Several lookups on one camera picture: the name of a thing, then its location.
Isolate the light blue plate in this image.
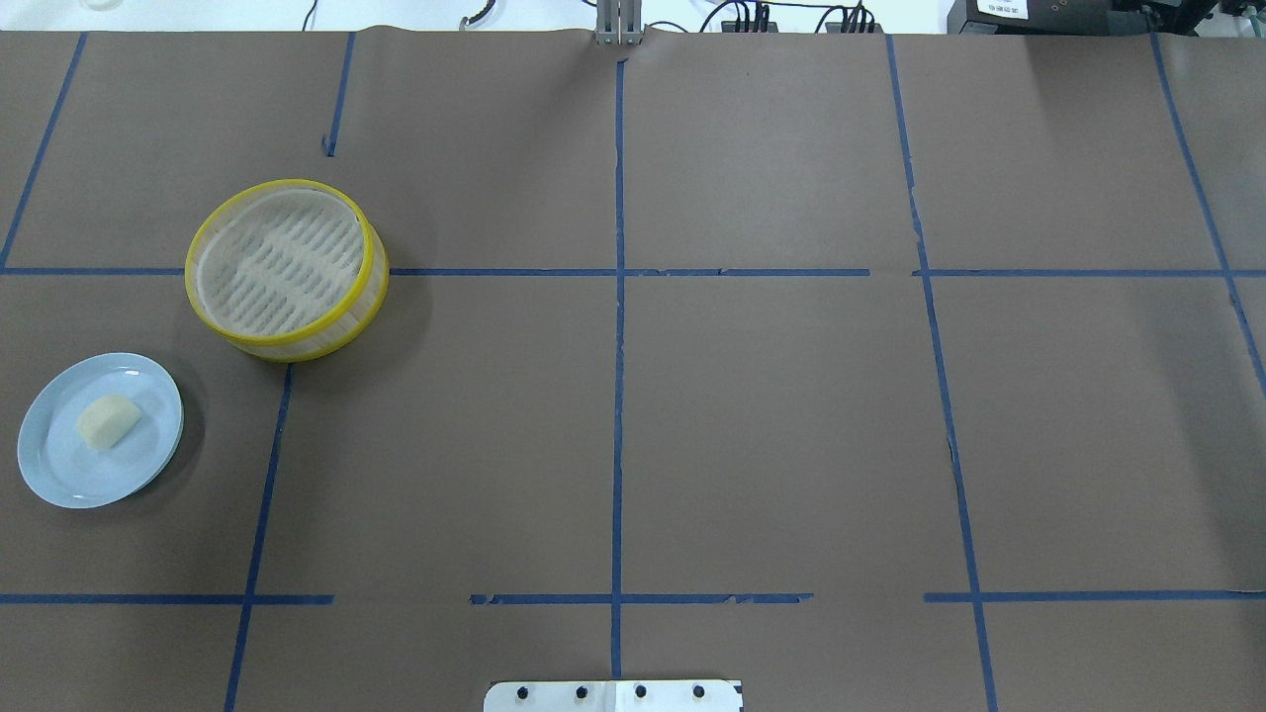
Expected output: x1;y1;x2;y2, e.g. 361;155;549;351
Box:
16;352;184;509

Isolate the right black usb hub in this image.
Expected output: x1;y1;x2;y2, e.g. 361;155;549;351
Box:
815;3;882;35

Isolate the left black usb hub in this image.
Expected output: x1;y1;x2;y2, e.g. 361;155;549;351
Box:
718;1;779;35

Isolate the yellow round steamer basket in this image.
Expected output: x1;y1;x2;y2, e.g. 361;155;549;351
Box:
184;179;390;362

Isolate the black device with label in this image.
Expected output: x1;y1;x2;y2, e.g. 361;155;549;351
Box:
946;1;1162;37

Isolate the white steamed bun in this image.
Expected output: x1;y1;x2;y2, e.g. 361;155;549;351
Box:
75;394;143;451

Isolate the aluminium frame post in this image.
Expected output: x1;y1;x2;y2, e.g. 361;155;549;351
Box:
591;0;644;46

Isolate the white camera stand base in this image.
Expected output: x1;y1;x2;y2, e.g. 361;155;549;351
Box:
484;679;744;711

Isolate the black usb hub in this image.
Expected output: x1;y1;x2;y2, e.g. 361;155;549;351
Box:
718;1;779;35
815;3;882;35

